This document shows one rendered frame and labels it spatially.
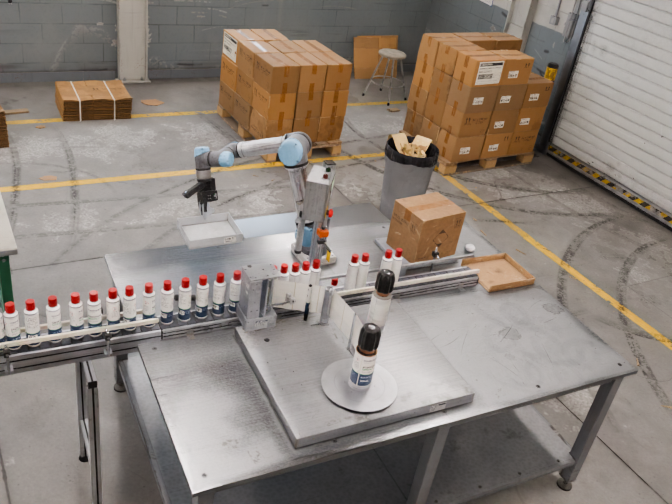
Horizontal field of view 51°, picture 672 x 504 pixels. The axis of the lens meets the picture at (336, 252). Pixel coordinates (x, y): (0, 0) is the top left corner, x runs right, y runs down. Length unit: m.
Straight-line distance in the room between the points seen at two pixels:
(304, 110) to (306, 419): 4.32
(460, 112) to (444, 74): 0.41
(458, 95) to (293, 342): 4.21
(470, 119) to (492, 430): 3.69
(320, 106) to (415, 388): 4.19
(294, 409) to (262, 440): 0.17
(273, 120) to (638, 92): 3.41
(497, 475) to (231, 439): 1.49
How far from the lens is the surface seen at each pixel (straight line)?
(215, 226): 3.62
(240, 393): 2.84
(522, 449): 3.83
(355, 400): 2.79
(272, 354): 2.95
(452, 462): 3.63
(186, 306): 3.04
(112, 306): 2.94
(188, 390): 2.84
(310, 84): 6.56
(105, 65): 8.31
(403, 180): 5.76
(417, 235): 3.67
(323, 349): 3.01
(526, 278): 3.95
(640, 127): 7.34
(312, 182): 2.99
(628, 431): 4.59
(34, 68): 8.19
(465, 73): 6.73
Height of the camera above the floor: 2.78
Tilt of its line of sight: 31 degrees down
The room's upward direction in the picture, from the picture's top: 10 degrees clockwise
